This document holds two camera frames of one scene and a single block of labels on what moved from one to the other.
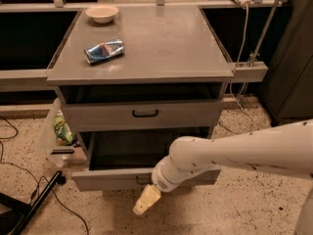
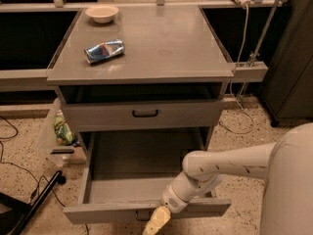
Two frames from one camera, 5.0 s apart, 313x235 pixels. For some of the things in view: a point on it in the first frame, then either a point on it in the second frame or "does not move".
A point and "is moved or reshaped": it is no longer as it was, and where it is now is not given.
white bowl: (102, 14) does not move
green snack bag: (64, 134) does not move
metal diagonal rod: (266, 32) does not move
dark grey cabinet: (288, 85) does not move
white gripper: (160, 179) to (173, 198)
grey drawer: (125, 160) is moved or reshaped
